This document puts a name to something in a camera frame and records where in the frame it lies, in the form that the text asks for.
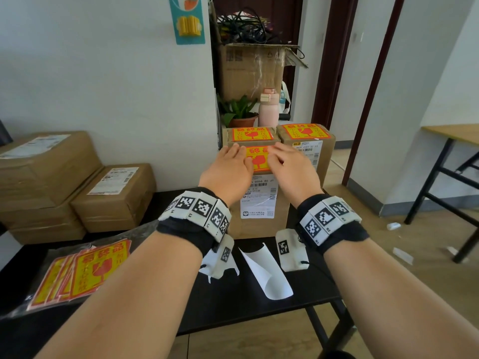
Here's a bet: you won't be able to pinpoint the person's right hand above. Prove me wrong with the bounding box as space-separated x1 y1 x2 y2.
266 142 324 209

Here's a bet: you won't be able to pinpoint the person's left hand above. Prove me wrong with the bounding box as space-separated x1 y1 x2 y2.
198 143 254 208

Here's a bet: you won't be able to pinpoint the small cardboard parcel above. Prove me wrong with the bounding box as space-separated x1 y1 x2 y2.
276 124 336 189

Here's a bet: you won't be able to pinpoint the single red yellow sticker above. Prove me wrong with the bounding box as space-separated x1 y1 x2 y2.
231 127 275 143
281 124 333 141
245 145 276 173

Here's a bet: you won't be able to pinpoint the white sticker backing paper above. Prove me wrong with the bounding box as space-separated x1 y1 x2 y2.
239 242 294 302
198 250 240 284

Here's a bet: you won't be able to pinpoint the large box with cables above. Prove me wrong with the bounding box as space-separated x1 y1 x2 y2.
213 0 304 120
219 42 309 102

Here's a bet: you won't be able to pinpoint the clear plastic bag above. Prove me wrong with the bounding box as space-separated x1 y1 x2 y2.
0 220 160 320

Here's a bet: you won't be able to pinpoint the stack of red yellow stickers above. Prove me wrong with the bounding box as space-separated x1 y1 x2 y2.
26 239 132 311

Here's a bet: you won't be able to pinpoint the stack of cardboard boxes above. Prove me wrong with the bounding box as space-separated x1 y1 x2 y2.
0 131 104 245

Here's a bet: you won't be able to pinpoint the person's left forearm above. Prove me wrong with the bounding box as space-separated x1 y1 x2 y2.
35 231 203 359

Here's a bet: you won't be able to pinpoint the person's right forearm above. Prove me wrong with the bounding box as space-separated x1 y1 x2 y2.
323 239 479 359

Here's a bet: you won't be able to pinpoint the black wristband white markers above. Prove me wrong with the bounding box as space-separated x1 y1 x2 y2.
295 194 369 255
156 187 232 257

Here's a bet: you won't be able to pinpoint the potted green plant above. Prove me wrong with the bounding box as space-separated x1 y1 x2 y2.
217 95 259 128

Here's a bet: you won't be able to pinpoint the pink water bottle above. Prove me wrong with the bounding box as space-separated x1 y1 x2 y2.
258 88 280 128

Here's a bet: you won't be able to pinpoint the white plastic bag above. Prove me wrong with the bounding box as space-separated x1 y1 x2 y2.
279 82 292 113

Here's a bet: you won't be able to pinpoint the white paper scrap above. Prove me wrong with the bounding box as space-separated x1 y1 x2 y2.
392 247 414 265
447 246 469 264

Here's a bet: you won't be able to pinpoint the wood-top desk black legs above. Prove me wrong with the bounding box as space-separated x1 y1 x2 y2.
404 124 479 264

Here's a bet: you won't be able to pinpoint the thin dark brown door frame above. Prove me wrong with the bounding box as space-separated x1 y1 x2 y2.
342 0 407 185

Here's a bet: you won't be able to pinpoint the thick dark brown door frame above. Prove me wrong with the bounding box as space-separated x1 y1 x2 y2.
311 0 360 130

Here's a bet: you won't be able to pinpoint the teal wall poster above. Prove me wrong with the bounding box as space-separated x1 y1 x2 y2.
168 0 206 45

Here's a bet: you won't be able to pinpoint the bundle of black cables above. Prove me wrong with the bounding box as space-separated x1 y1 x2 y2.
217 7 306 60

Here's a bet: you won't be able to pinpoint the yellow wall holder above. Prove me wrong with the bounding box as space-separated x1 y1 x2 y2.
176 15 203 37

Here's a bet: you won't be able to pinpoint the large open box with cables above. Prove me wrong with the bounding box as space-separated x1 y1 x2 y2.
213 0 304 120

